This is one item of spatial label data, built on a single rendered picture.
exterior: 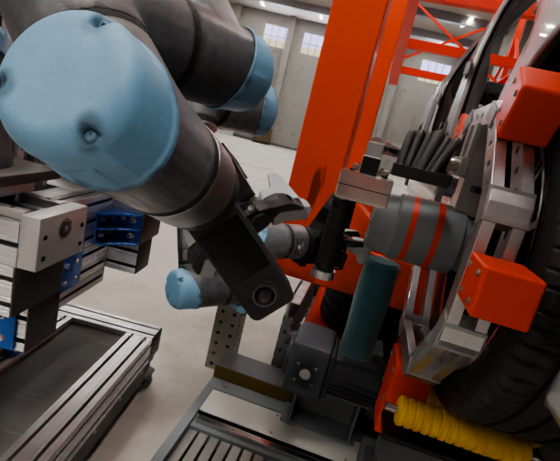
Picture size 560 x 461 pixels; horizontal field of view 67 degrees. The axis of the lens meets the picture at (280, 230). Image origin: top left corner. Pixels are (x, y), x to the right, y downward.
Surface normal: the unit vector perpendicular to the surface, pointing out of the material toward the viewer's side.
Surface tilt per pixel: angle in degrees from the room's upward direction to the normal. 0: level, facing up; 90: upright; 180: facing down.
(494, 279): 90
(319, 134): 90
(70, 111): 68
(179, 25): 73
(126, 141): 113
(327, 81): 90
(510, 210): 90
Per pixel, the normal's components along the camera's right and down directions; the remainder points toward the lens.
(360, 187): -0.22, 0.18
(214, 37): 0.82, 0.04
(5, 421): 0.23, -0.94
